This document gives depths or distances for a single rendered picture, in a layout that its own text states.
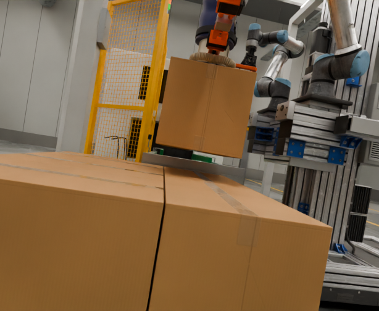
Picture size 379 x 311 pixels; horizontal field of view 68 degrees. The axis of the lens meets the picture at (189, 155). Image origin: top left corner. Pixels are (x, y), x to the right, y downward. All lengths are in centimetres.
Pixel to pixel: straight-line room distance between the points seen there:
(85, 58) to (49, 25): 930
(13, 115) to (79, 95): 913
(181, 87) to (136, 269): 87
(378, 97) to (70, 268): 177
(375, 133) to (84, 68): 222
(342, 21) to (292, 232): 109
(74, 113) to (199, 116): 159
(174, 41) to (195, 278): 1095
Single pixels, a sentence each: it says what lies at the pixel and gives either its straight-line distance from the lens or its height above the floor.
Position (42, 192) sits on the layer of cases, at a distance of 68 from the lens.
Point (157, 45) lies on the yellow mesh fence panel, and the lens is 280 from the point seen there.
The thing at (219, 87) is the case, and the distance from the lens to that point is 133.
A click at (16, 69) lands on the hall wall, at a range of 1196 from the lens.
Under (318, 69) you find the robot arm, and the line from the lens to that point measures 166.
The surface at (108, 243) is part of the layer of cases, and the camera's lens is 67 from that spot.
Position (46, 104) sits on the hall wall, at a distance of 1140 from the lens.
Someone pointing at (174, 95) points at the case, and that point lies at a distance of 131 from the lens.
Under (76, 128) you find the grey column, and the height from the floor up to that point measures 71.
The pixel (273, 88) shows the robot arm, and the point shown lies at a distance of 209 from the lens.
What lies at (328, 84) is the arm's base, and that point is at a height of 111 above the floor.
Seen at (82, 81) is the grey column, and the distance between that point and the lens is 271.
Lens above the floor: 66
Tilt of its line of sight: 1 degrees down
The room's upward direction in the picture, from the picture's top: 9 degrees clockwise
